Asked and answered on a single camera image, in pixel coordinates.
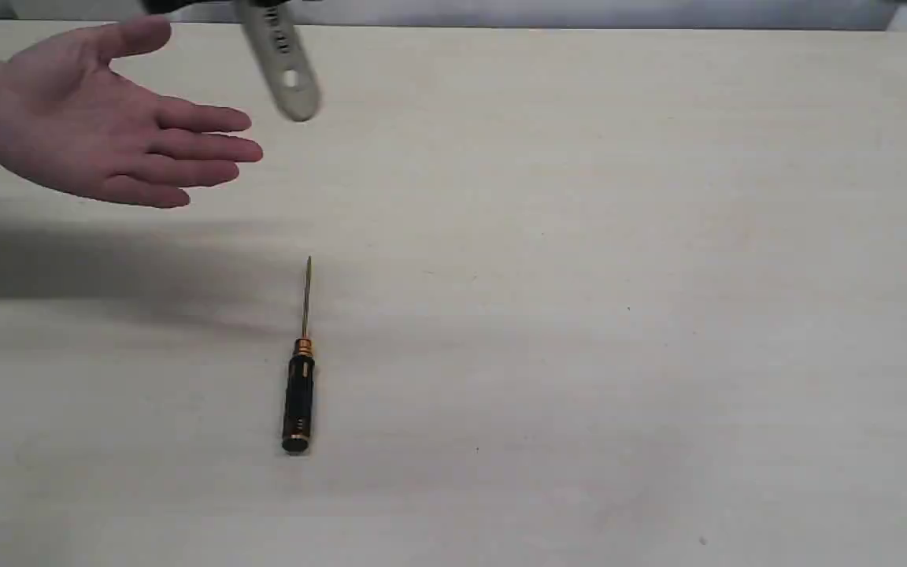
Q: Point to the open bare human hand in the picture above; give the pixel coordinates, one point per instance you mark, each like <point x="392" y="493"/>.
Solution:
<point x="69" y="123"/>

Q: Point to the grey metal wrench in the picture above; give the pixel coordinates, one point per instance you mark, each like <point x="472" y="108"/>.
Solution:
<point x="281" y="57"/>

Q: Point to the black orange handled screwdriver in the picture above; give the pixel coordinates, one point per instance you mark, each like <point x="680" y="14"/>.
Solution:
<point x="297" y="423"/>

